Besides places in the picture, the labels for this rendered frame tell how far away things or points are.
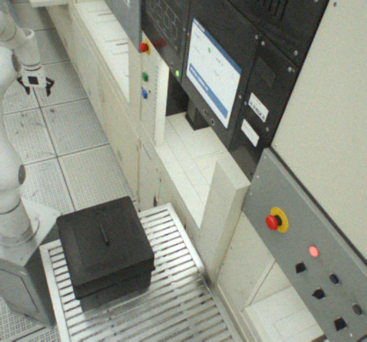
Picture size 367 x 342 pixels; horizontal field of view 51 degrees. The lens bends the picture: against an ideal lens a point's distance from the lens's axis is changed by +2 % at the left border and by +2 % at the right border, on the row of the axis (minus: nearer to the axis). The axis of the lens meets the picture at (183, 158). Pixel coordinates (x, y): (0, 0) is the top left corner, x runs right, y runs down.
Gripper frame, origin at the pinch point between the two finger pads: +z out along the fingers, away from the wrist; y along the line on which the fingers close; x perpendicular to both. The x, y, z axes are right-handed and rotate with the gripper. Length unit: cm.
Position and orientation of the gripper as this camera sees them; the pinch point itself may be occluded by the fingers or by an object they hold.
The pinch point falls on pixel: (39, 92)
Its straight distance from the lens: 200.2
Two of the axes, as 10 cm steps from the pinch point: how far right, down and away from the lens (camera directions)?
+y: 10.0, 0.6, 0.8
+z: -1.0, 6.6, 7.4
